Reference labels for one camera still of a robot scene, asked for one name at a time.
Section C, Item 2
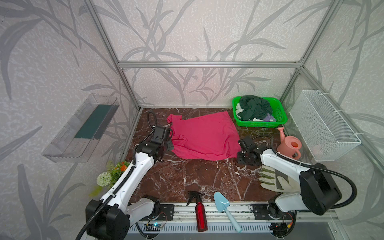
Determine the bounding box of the magenta t-shirt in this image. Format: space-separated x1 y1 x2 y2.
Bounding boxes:
167 111 241 161

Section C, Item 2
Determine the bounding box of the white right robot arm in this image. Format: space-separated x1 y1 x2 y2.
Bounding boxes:
238 136 346 216

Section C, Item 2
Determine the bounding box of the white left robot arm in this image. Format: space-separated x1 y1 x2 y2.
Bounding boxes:
77 126 173 240

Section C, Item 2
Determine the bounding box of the white green gardening glove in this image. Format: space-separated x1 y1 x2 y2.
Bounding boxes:
259 166 300 193

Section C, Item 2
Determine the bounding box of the lavender garment in basket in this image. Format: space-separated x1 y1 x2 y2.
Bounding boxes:
263 113 276 122

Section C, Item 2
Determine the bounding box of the pink watering can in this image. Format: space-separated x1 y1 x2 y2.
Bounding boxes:
277 127 302 160

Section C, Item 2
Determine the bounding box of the white garment in basket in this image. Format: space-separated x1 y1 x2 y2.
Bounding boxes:
235 103 244 121

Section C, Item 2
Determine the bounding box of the dark green t-shirt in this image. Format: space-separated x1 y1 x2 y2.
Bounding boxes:
237 95 273 121

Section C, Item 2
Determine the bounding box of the green plastic laundry basket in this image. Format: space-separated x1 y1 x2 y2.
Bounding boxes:
232 97 288 128

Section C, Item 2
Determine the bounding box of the light blue garden trowel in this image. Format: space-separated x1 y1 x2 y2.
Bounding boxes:
214 192 243 233

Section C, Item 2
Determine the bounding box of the artificial flower bouquet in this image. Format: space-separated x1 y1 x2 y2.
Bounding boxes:
89 161 130 198

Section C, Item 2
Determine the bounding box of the red spray bottle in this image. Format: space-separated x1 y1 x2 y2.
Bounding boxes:
186 191 208 232

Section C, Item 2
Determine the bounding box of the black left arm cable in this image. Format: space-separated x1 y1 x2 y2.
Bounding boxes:
74 110 158 240

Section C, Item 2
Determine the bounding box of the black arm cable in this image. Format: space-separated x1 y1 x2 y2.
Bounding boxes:
251 134 358 210
74 110 158 240

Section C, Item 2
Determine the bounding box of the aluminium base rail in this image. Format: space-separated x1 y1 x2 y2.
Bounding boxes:
129 202 341 238

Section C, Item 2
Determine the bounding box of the clear plastic wall shelf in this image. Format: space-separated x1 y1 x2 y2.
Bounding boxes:
42 94 120 163

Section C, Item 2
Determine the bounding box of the white wire mesh basket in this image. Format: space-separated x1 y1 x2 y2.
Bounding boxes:
290 90 362 162

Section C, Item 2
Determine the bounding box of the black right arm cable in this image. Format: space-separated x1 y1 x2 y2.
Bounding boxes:
251 134 358 210

